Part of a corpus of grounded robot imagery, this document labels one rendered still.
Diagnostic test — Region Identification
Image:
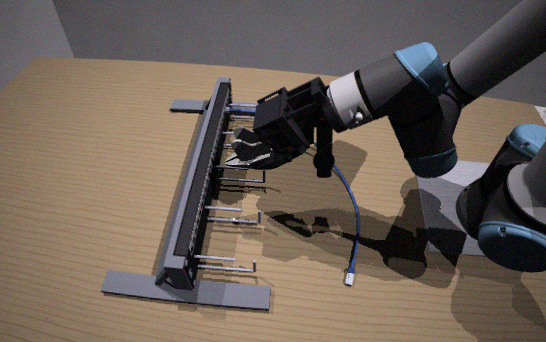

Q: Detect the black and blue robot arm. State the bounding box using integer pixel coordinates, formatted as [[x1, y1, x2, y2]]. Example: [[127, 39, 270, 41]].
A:
[[313, 0, 546, 273]]

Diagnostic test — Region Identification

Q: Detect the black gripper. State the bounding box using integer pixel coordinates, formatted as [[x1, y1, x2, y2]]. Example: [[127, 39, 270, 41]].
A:
[[225, 77, 347, 170]]

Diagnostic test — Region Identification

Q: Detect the grey network port rack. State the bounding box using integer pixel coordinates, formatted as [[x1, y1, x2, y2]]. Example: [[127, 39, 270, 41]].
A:
[[101, 77, 271, 311]]

